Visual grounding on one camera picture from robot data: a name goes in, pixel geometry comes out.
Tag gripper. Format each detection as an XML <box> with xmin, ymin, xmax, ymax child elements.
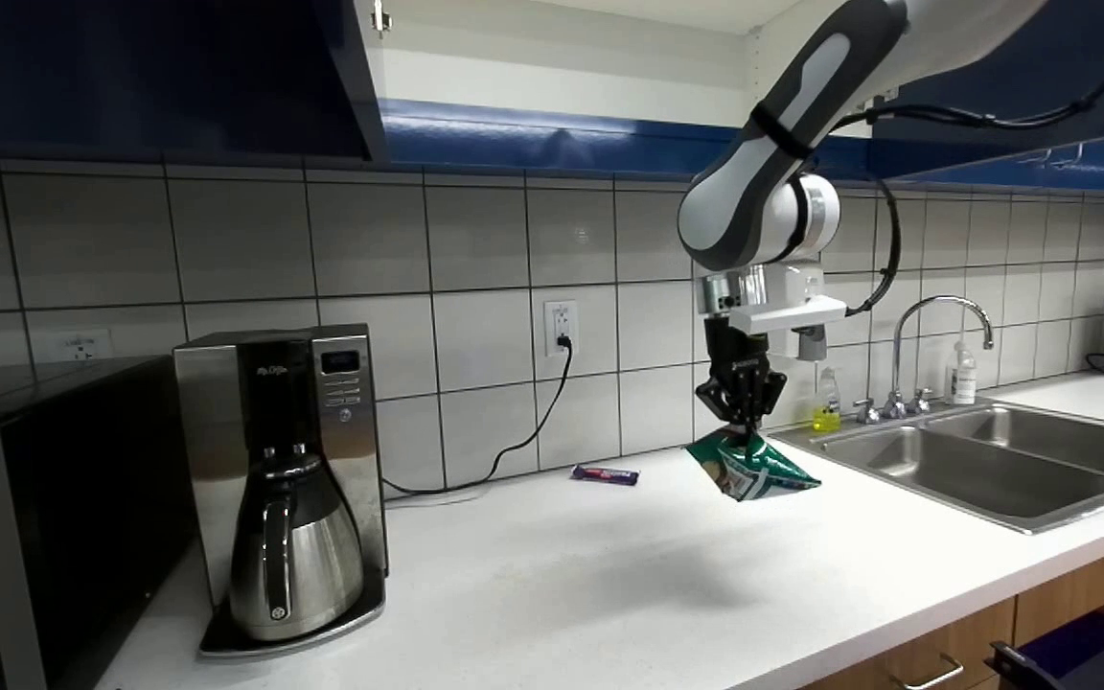
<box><xmin>695</xmin><ymin>316</ymin><xmax>789</xmax><ymax>431</ymax></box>

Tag green snack packet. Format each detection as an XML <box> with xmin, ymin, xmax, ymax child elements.
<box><xmin>685</xmin><ymin>425</ymin><xmax>822</xmax><ymax>503</ymax></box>

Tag blue upper cabinet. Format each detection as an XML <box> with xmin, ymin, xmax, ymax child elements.
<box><xmin>0</xmin><ymin>0</ymin><xmax>1104</xmax><ymax>196</ymax></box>

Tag blue cabinet door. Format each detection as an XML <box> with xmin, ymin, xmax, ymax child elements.
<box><xmin>0</xmin><ymin>0</ymin><xmax>391</xmax><ymax>164</ymax></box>
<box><xmin>870</xmin><ymin>0</ymin><xmax>1104</xmax><ymax>195</ymax></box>

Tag yellow dish soap bottle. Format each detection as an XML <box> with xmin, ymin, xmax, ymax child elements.
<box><xmin>811</xmin><ymin>366</ymin><xmax>843</xmax><ymax>434</ymax></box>

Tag purple candy bar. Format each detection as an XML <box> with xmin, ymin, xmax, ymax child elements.
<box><xmin>570</xmin><ymin>464</ymin><xmax>641</xmax><ymax>487</ymax></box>

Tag chrome tap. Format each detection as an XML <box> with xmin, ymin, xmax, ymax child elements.
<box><xmin>853</xmin><ymin>294</ymin><xmax>997</xmax><ymax>425</ymax></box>

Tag white soap bottle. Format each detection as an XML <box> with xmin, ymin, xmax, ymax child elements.
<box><xmin>949</xmin><ymin>341</ymin><xmax>979</xmax><ymax>406</ymax></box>

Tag steel double sink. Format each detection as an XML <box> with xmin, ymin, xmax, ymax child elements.
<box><xmin>804</xmin><ymin>400</ymin><xmax>1104</xmax><ymax>536</ymax></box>

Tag wooden drawer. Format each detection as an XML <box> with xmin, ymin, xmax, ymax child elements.
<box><xmin>1012</xmin><ymin>532</ymin><xmax>1104</xmax><ymax>649</ymax></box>
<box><xmin>799</xmin><ymin>598</ymin><xmax>1019</xmax><ymax>690</ymax></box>

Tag steel coffee maker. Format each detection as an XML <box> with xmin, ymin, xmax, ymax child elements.
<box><xmin>172</xmin><ymin>323</ymin><xmax>391</xmax><ymax>661</ymax></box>

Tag blue bin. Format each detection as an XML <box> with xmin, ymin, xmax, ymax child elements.
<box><xmin>984</xmin><ymin>611</ymin><xmax>1104</xmax><ymax>690</ymax></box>

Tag steel coffee carafe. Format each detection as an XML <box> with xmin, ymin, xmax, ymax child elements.
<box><xmin>228</xmin><ymin>445</ymin><xmax>367</xmax><ymax>644</ymax></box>

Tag black microwave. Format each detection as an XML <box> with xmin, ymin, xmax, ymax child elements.
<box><xmin>0</xmin><ymin>356</ymin><xmax>196</xmax><ymax>690</ymax></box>

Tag white wall socket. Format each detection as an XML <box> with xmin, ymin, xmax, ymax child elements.
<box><xmin>57</xmin><ymin>328</ymin><xmax>115</xmax><ymax>364</ymax></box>
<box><xmin>543</xmin><ymin>299</ymin><xmax>580</xmax><ymax>358</ymax></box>

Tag metal drawer handle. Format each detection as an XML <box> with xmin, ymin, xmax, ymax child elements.
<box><xmin>886</xmin><ymin>653</ymin><xmax>966</xmax><ymax>690</ymax></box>

